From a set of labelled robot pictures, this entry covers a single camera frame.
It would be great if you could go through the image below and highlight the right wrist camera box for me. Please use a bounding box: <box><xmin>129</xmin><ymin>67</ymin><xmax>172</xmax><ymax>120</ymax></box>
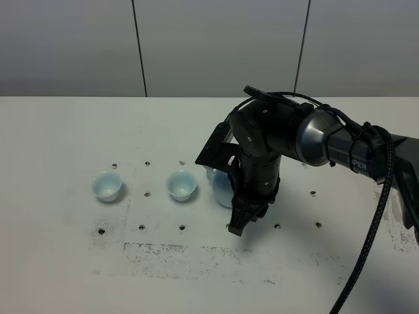
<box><xmin>195</xmin><ymin>122</ymin><xmax>240</xmax><ymax>174</ymax></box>

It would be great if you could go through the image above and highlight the left light blue teacup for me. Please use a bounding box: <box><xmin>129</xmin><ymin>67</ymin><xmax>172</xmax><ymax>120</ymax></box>
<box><xmin>92</xmin><ymin>171</ymin><xmax>122</xmax><ymax>203</ymax></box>

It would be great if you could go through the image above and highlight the middle light blue teacup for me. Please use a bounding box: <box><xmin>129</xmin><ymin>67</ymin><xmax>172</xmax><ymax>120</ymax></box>
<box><xmin>166</xmin><ymin>170</ymin><xmax>197</xmax><ymax>202</ymax></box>

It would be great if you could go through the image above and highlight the light blue porcelain teapot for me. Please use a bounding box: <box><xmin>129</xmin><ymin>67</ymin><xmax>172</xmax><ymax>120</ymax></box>
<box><xmin>204</xmin><ymin>166</ymin><xmax>234</xmax><ymax>209</ymax></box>

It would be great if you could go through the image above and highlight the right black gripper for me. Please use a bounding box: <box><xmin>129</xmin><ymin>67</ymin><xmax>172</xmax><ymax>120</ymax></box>
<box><xmin>228</xmin><ymin>150</ymin><xmax>282</xmax><ymax>236</ymax></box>

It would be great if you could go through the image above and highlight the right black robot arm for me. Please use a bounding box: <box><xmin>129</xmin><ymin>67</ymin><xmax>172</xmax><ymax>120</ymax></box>
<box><xmin>228</xmin><ymin>98</ymin><xmax>418</xmax><ymax>235</ymax></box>

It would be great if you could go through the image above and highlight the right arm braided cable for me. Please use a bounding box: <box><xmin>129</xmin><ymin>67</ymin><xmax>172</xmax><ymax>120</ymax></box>
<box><xmin>244</xmin><ymin>85</ymin><xmax>393</xmax><ymax>314</ymax></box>

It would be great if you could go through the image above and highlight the light blue teacup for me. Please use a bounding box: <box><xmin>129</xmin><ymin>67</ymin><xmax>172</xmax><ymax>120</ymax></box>
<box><xmin>166</xmin><ymin>170</ymin><xmax>197</xmax><ymax>202</ymax></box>
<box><xmin>92</xmin><ymin>171</ymin><xmax>122</xmax><ymax>203</ymax></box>

